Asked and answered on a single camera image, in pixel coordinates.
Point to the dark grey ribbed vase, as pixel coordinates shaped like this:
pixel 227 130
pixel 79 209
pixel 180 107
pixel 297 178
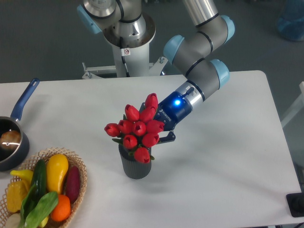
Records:
pixel 132 168

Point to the white garlic bulb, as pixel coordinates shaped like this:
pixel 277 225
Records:
pixel 13 221

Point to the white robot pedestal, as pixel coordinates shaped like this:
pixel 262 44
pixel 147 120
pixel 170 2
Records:
pixel 130 44

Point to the green leafy vegetable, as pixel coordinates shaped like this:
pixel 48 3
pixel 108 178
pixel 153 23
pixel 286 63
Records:
pixel 32 212

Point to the blue translucent container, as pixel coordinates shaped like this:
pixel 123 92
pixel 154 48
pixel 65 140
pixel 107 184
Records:
pixel 290 24

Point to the black device at edge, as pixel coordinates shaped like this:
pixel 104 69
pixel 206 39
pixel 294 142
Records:
pixel 296 204

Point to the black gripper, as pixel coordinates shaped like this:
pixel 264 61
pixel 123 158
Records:
pixel 171 111

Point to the blue handled saucepan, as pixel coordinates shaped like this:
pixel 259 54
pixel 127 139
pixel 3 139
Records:
pixel 11 159

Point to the large yellow squash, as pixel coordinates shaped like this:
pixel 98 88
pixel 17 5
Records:
pixel 57 167

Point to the white frame at right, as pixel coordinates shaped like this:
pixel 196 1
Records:
pixel 294 108

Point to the orange fruit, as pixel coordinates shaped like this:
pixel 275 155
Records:
pixel 63 209

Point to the red tulip bouquet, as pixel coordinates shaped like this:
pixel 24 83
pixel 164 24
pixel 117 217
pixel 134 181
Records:
pixel 138 131

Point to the yellow banana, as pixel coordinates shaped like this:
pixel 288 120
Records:
pixel 25 175

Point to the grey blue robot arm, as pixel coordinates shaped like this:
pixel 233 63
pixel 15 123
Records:
pixel 188 56

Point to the purple sweet potato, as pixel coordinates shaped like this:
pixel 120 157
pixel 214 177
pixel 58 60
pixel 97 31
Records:
pixel 73 184

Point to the brown food in pan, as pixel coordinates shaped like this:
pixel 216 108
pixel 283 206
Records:
pixel 10 140

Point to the green cucumber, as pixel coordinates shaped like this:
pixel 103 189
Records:
pixel 39 179

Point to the yellow corn cob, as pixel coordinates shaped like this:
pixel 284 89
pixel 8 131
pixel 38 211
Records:
pixel 17 191

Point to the woven wicker basket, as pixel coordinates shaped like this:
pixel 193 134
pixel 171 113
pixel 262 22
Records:
pixel 74 161

